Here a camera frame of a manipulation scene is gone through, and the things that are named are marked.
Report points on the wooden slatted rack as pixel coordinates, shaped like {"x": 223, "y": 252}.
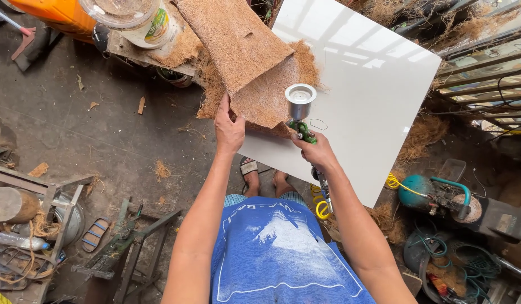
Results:
{"x": 480, "y": 80}

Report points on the person's blue printed shirt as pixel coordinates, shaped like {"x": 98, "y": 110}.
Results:
{"x": 277, "y": 261}

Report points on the white plastic bucket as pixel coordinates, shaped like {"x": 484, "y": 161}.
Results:
{"x": 134, "y": 21}

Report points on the person's left hand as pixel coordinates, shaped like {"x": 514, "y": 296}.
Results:
{"x": 227, "y": 135}

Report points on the heap of loose coconut fibre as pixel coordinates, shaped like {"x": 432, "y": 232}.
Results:
{"x": 423, "y": 135}

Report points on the rusty metal frame table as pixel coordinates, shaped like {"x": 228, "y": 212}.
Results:
{"x": 53, "y": 211}

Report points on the clear plastic bottle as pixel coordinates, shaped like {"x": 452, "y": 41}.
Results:
{"x": 20, "y": 241}

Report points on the round metal basin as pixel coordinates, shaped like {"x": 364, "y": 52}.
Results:
{"x": 75, "y": 221}

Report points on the flat wood chip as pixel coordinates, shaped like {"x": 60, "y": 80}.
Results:
{"x": 38, "y": 170}

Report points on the blue striped sandal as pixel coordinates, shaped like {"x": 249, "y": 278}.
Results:
{"x": 96, "y": 234}

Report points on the clear plastic tub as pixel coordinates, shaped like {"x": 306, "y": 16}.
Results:
{"x": 452, "y": 169}

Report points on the orange plastic container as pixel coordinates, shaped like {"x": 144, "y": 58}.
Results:
{"x": 53, "y": 15}

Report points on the brown coconut fibre mat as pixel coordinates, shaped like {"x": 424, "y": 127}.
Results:
{"x": 243, "y": 50}

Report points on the green spray gun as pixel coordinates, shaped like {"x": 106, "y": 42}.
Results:
{"x": 300, "y": 105}

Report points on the person's checked shorts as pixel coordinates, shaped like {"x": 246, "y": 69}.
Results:
{"x": 233, "y": 199}

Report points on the small wood scrap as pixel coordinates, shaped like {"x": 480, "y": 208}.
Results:
{"x": 141, "y": 105}

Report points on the dark metal block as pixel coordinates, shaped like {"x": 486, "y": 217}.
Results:
{"x": 503, "y": 219}

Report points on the teal motor machine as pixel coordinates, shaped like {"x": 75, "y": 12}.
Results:
{"x": 414, "y": 192}

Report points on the person's right hand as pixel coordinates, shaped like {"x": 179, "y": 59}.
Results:
{"x": 321, "y": 154}

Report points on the wooden plank under bucket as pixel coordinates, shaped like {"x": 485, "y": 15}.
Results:
{"x": 129, "y": 53}

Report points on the dark metal stand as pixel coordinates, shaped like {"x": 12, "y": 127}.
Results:
{"x": 129, "y": 249}

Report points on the white glossy board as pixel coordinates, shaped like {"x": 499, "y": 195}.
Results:
{"x": 370, "y": 105}

